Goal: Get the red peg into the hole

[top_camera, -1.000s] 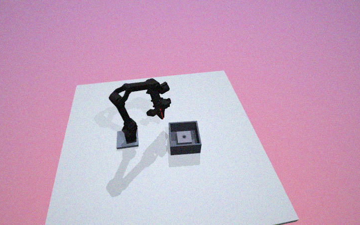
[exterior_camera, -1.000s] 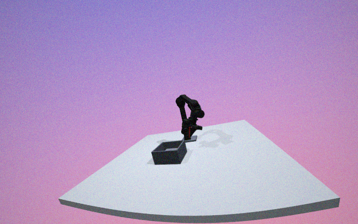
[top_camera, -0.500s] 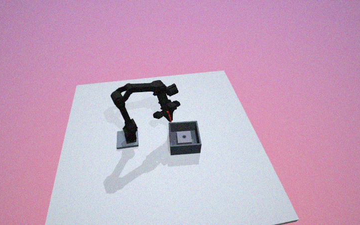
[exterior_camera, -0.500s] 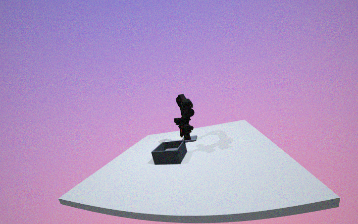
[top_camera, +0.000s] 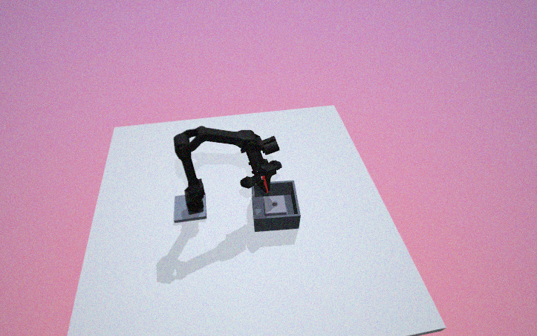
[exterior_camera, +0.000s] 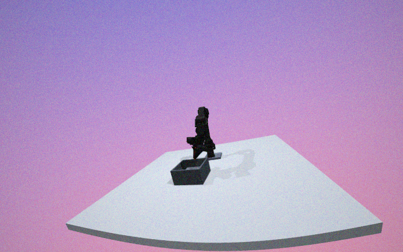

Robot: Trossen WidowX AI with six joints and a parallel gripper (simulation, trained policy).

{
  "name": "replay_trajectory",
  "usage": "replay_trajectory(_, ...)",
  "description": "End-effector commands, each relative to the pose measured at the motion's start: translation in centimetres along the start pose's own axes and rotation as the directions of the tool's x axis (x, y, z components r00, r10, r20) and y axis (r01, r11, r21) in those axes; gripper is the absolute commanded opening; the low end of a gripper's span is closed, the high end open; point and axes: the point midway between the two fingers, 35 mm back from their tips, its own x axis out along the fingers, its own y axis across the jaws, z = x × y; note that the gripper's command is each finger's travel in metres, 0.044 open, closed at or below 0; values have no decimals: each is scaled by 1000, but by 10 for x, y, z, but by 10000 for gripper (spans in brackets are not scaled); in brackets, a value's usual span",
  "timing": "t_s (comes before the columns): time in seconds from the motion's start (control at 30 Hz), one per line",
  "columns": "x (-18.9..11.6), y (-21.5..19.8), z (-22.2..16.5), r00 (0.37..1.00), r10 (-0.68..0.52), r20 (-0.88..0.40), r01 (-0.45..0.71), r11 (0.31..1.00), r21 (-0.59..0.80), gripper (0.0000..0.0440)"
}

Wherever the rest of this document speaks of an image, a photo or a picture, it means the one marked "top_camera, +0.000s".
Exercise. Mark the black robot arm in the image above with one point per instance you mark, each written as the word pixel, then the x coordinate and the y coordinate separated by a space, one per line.
pixel 247 140

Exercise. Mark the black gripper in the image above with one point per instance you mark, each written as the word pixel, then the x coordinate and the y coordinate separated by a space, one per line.
pixel 249 182

